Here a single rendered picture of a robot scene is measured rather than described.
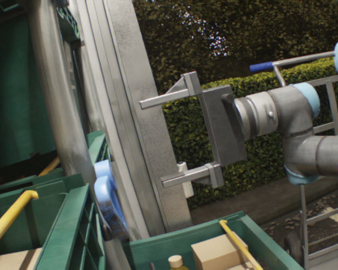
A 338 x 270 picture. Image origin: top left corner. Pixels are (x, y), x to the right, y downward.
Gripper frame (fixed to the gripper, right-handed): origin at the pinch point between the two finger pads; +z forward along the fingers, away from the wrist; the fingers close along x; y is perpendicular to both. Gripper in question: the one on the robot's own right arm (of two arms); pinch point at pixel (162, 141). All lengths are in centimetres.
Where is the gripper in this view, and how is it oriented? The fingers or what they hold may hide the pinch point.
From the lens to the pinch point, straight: 60.7
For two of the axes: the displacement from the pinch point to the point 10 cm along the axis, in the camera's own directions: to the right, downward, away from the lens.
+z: -9.6, 2.7, -0.7
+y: 1.1, 1.3, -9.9
